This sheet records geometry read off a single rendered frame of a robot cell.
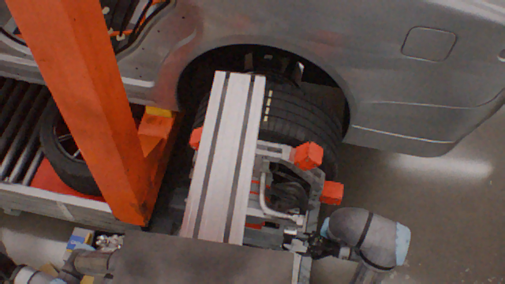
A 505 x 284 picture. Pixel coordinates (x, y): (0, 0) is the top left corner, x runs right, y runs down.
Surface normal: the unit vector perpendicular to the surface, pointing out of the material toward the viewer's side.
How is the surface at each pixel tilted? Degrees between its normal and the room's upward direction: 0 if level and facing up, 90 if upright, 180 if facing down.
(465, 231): 0
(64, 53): 90
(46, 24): 90
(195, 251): 0
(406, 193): 0
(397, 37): 90
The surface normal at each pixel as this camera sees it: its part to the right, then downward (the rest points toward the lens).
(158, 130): 0.04, -0.52
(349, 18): -0.19, 0.83
